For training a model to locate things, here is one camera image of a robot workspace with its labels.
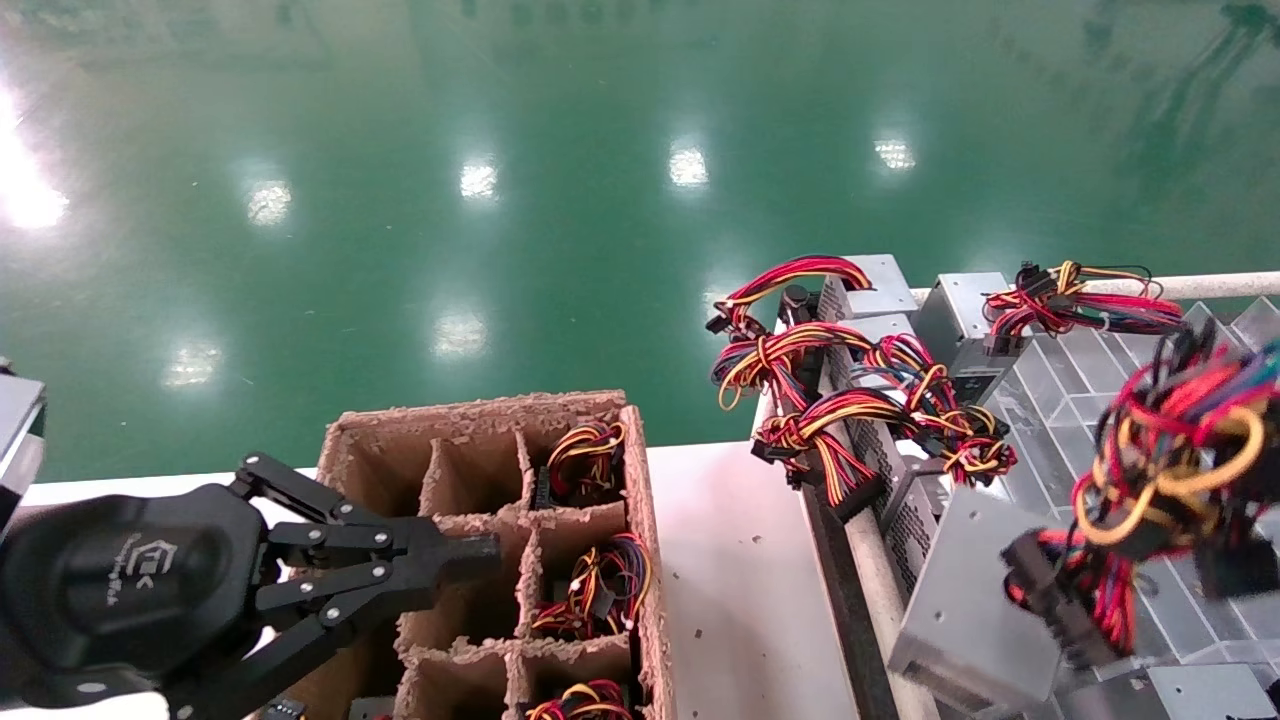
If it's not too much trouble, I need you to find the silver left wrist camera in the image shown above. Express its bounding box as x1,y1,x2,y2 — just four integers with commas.
0,372,48,531

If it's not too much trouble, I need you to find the brown cardboard divider box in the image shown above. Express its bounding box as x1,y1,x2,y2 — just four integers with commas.
270,388,671,720

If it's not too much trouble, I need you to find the black cart frame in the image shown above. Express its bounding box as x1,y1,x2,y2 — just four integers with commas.
800,480,901,720

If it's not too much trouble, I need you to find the clear plastic divider tray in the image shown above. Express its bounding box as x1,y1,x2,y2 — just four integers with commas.
985,298,1280,669

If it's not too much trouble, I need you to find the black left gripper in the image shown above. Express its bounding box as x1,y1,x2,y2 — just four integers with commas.
0,455,501,716

